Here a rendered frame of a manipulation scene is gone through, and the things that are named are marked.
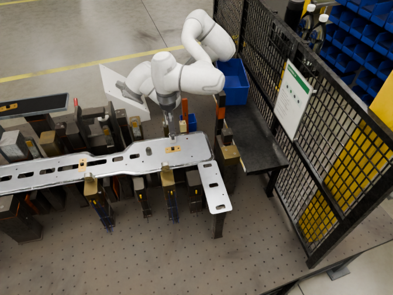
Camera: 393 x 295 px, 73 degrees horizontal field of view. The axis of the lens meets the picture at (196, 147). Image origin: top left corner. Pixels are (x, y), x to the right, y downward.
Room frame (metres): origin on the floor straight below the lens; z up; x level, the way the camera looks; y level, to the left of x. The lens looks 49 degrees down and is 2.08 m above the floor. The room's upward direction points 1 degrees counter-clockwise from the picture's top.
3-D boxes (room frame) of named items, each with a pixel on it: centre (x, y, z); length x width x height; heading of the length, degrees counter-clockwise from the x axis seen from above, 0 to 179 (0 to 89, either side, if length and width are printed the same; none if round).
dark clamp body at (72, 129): (1.04, 0.66, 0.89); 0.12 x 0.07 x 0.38; 12
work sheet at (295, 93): (0.95, -0.44, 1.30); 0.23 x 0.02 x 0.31; 12
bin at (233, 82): (1.40, -0.22, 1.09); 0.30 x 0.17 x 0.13; 3
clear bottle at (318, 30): (1.06, -0.50, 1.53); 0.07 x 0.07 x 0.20
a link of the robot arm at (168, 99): (0.93, 0.13, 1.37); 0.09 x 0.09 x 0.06
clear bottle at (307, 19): (1.16, -0.48, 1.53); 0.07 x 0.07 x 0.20
